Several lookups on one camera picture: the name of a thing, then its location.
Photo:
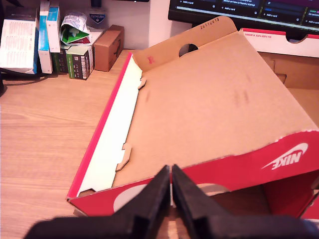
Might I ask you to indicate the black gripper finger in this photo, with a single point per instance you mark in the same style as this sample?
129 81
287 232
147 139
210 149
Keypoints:
149 211
194 211

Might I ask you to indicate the red Nike shoebox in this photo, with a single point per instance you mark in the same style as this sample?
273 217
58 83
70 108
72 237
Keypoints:
211 104

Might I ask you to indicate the green black product box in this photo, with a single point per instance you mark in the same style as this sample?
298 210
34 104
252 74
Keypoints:
79 64

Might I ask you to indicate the brown cardboard box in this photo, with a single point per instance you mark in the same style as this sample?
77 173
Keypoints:
107 49

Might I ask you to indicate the dark green box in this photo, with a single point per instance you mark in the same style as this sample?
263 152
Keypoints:
59 62

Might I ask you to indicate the blue white slim box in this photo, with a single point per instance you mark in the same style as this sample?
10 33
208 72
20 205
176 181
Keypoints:
53 30
45 57

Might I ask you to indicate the crumpled printed leaflet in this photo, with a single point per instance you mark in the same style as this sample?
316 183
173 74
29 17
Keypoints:
73 30

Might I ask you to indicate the clear Cuticura jar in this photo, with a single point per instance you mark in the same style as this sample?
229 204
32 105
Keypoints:
97 18

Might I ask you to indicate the large black computer monitor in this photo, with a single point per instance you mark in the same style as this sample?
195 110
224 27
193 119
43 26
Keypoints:
236 10

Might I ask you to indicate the small black computer monitor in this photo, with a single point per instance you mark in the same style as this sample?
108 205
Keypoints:
129 0

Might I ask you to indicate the white printed carton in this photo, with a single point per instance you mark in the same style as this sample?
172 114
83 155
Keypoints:
17 42

